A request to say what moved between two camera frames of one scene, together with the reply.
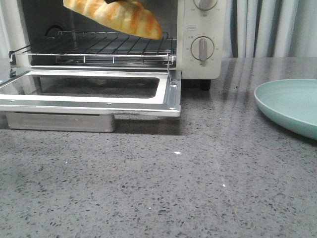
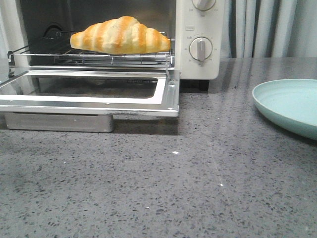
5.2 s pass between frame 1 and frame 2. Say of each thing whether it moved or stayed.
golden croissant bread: moved
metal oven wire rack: stayed
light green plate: stayed
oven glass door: stayed
